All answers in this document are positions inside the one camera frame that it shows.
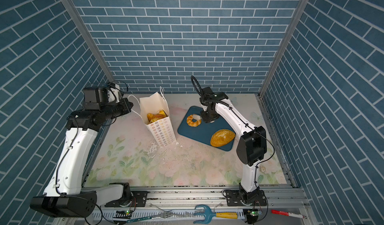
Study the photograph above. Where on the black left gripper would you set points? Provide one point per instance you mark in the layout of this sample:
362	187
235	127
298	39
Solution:
126	105

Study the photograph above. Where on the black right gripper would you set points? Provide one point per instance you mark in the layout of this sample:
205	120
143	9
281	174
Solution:
208	115

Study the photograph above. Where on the ring donut bread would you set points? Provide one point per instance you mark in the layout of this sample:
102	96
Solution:
194	120

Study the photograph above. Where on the large sesame bread loaf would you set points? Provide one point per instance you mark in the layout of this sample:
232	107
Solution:
222	137

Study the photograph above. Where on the white paper bag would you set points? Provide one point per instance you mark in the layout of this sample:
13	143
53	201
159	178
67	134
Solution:
162	130

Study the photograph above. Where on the small round muffin bread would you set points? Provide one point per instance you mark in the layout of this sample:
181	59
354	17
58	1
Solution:
162	114

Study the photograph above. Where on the triangular toast slice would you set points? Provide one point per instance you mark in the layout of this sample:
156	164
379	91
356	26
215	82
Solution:
150	117

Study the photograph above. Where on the long croissant bread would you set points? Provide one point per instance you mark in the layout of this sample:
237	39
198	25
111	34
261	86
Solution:
157	117

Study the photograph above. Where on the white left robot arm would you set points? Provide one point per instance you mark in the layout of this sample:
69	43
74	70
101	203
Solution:
64	197

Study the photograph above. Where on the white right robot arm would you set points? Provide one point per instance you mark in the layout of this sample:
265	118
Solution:
252	144

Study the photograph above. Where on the small wooden piece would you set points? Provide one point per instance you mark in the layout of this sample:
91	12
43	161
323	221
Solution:
262	168

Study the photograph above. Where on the teal yellow garden fork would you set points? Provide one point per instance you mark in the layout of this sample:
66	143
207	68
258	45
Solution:
208	214

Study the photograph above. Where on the red white marker pen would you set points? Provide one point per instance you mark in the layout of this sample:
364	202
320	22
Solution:
288	214

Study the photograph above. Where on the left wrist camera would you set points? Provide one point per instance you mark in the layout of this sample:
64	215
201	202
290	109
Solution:
99	95

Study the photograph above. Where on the metal fork green handle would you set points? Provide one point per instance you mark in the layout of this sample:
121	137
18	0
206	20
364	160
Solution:
163	215

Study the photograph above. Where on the aluminium rail frame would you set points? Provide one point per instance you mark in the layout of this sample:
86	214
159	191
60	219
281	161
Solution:
181	202

